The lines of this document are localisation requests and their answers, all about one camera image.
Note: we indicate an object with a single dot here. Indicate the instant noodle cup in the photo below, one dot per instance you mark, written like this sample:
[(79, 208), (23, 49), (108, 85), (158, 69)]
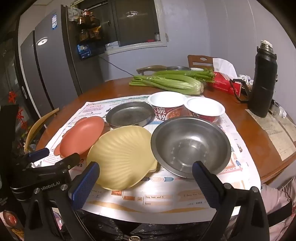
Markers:
[(205, 108), (167, 104)]

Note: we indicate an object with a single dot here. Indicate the curved wooden chair left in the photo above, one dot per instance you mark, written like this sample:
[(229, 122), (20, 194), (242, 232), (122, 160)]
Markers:
[(36, 128)]

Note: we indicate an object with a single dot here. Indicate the paper sheet right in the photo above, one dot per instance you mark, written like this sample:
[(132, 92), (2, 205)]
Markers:
[(281, 132)]

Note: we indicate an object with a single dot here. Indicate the orange plastic plate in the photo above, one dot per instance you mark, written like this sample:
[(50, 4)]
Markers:
[(80, 137)]

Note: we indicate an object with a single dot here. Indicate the large steel bowl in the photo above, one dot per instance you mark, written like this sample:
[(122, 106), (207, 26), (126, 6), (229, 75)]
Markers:
[(178, 143)]

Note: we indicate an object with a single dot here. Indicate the curved wooden chair far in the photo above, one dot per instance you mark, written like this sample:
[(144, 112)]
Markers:
[(153, 68)]

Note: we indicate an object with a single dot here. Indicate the red tissue box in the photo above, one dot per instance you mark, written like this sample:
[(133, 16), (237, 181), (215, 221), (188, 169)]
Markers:
[(223, 84)]

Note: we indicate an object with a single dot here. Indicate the left hand red nails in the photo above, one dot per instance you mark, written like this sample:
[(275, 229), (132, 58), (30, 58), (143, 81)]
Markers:
[(9, 219)]

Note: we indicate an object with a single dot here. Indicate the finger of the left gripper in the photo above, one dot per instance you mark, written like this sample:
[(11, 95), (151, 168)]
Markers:
[(38, 155)]

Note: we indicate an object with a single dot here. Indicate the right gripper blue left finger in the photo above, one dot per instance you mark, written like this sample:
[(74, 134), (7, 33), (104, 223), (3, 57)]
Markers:
[(82, 185)]

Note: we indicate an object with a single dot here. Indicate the window with white frame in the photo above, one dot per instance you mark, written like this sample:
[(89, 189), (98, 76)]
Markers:
[(132, 25)]

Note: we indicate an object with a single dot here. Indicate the wooden slat back chair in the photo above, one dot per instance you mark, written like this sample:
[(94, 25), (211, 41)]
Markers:
[(200, 61)]

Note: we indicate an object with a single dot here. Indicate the shallow steel plate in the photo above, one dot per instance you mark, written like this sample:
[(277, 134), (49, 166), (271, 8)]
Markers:
[(130, 114)]

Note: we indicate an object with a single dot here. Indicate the black thermos bottle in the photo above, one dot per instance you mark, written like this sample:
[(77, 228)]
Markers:
[(265, 75)]

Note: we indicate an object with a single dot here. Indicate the celery bunch front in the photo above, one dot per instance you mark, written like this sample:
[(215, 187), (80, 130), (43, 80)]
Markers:
[(170, 82)]

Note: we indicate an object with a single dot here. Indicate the small steel bowl far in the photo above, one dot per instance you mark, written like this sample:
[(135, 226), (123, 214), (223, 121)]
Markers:
[(178, 68)]

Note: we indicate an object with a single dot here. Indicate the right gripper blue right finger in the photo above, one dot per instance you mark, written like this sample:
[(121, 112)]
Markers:
[(209, 184)]

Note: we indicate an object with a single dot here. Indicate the celery bunch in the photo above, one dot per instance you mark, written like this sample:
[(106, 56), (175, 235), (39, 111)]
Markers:
[(205, 75), (170, 82)]

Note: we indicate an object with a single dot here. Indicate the blue box on shelf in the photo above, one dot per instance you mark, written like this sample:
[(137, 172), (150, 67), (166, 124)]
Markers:
[(84, 51)]

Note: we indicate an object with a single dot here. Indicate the grey refrigerator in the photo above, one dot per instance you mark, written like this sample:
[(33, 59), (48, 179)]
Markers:
[(55, 75)]

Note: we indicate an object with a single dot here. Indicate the yellow shell shaped plate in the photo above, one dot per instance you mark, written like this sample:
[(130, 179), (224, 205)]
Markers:
[(124, 156)]

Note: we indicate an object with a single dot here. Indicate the celery bunch rear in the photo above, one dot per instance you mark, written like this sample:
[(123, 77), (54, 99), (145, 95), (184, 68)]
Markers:
[(205, 75)]

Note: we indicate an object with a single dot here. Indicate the curved wooden chair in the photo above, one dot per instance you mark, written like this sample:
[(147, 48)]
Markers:
[(153, 68), (36, 128)]

